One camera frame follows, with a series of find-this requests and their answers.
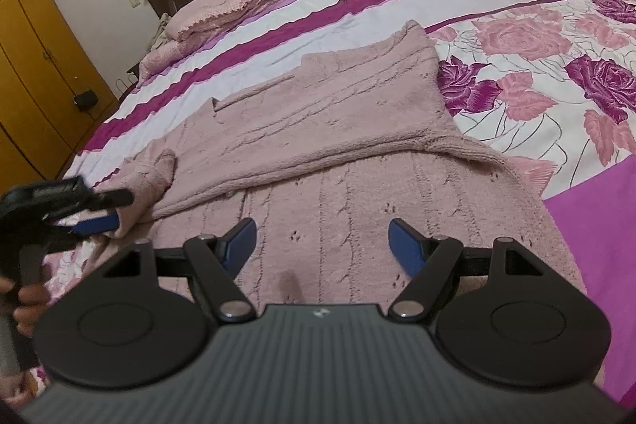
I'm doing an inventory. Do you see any yellow wooden wardrobe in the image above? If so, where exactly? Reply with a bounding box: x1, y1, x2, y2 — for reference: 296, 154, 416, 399
0, 0, 120, 201

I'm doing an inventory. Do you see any pink knitted sweater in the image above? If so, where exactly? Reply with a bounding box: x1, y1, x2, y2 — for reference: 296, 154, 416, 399
83, 19, 607, 400

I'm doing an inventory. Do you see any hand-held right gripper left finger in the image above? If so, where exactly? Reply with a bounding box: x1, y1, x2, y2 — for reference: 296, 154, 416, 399
102, 218, 258, 323

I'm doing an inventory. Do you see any floral striped bed sheet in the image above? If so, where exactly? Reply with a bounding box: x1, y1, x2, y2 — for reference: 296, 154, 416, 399
20, 0, 636, 420

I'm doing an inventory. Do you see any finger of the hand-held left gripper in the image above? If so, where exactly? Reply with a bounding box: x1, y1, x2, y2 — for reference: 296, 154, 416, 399
68, 214, 121, 242
89, 188, 136, 212

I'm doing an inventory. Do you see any person's left hand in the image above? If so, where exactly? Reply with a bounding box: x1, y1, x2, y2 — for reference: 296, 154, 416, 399
0, 277, 51, 336

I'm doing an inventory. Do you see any beige cloth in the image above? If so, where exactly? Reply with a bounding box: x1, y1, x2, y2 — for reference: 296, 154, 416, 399
146, 13, 172, 52

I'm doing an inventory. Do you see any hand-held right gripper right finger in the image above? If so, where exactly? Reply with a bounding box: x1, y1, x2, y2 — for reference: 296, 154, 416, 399
386, 218, 547, 324

